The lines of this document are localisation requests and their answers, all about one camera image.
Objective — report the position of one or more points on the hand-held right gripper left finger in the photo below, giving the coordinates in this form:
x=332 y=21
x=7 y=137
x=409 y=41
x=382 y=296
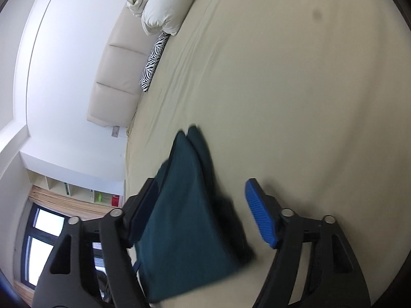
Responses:
x=141 y=211

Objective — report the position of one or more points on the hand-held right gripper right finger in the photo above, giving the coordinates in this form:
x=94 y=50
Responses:
x=260 y=215

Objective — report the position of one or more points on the dark green sweater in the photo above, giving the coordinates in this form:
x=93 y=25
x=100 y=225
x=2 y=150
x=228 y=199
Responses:
x=179 y=215

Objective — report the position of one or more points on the red box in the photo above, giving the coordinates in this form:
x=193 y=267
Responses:
x=115 y=200

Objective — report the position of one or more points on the beige curtain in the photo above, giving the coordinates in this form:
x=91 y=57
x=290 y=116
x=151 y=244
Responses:
x=64 y=203

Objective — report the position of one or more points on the white open shelf unit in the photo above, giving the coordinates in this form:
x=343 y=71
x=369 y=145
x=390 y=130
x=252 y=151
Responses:
x=57 y=187

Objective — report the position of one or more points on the black framed window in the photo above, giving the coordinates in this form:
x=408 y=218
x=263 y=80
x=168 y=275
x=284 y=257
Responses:
x=41 y=227

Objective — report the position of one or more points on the bed with beige sheet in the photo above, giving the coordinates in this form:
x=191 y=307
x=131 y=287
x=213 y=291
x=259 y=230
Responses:
x=289 y=86

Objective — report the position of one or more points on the cream padded headboard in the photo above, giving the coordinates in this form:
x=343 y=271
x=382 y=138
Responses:
x=118 y=70

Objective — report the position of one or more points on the zebra print pillow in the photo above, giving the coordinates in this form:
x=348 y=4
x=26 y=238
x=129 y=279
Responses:
x=152 y=64

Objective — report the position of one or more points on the white folded duvet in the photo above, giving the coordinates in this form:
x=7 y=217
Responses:
x=167 y=6

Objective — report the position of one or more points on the wall socket panel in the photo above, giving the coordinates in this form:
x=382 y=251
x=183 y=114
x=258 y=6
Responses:
x=115 y=131

